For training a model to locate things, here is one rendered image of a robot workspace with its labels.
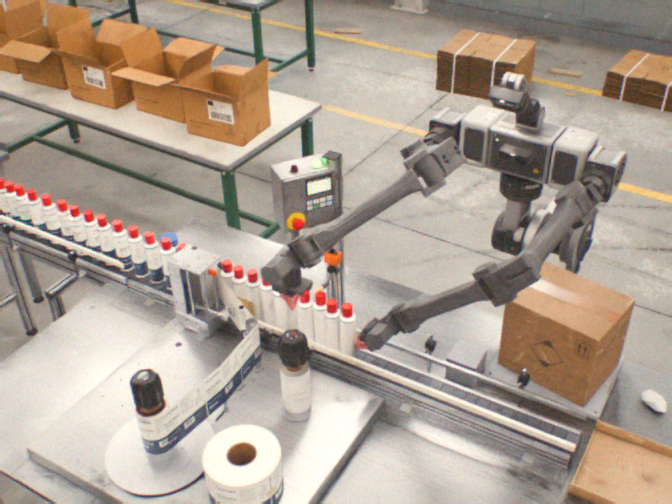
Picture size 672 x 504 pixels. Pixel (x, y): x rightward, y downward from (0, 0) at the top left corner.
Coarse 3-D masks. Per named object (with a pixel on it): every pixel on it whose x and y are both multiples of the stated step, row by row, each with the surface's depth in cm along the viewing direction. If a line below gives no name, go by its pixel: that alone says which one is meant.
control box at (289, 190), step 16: (304, 160) 233; (320, 160) 233; (272, 176) 232; (288, 176) 225; (304, 176) 226; (272, 192) 236; (288, 192) 227; (304, 192) 229; (288, 208) 230; (304, 208) 232; (320, 208) 235; (288, 224) 233
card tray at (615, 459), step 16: (608, 432) 228; (624, 432) 224; (592, 448) 224; (608, 448) 223; (624, 448) 223; (640, 448) 223; (656, 448) 221; (592, 464) 219; (608, 464) 219; (624, 464) 219; (640, 464) 219; (656, 464) 219; (576, 480) 215; (592, 480) 215; (608, 480) 215; (624, 480) 214; (640, 480) 214; (656, 480) 214; (592, 496) 208; (608, 496) 210; (624, 496) 210; (640, 496) 210; (656, 496) 210
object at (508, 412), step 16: (160, 288) 281; (320, 352) 252; (384, 368) 245; (400, 368) 245; (400, 384) 240; (432, 384) 239; (448, 384) 239; (464, 400) 234; (480, 400) 233; (480, 416) 228; (512, 416) 228; (528, 416) 228; (560, 432) 223; (560, 448) 218
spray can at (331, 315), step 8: (328, 304) 240; (336, 304) 240; (328, 312) 242; (336, 312) 242; (328, 320) 242; (336, 320) 242; (328, 328) 244; (336, 328) 244; (328, 336) 246; (336, 336) 246; (328, 344) 248; (336, 344) 248
